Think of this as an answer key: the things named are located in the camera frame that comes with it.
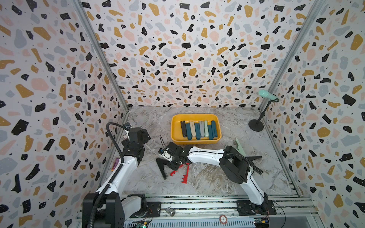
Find yellow plastic storage box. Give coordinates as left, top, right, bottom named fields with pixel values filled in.
left=171, top=114, right=222, bottom=145

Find cream pruning pliers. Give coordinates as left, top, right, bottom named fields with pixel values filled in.
left=189, top=121, right=196, bottom=137

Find mint green pruning pliers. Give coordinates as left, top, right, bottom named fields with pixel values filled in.
left=204, top=121, right=209, bottom=137

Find dark teal pruning pliers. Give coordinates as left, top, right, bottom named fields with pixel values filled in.
left=211, top=120, right=218, bottom=138

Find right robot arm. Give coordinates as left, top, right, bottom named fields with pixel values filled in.
left=156, top=142, right=268, bottom=207

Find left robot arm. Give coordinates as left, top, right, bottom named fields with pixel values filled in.
left=82, top=126, right=151, bottom=228

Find red open pruning pliers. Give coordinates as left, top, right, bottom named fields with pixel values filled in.
left=170, top=163, right=190, bottom=184

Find small pink card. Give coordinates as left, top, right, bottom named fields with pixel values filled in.
left=111, top=157, right=120, bottom=172

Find silver round knob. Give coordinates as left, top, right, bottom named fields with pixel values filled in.
left=165, top=207, right=175, bottom=217

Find black microphone stand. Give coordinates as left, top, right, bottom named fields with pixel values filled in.
left=249, top=98, right=279, bottom=132

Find mint green microphone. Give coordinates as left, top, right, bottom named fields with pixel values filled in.
left=259, top=89, right=279, bottom=102

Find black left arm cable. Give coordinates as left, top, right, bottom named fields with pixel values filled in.
left=106, top=122, right=132, bottom=164

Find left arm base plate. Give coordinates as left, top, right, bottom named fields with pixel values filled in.
left=122, top=201, right=161, bottom=219

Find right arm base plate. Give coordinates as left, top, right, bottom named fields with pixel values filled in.
left=236, top=199, right=277, bottom=216

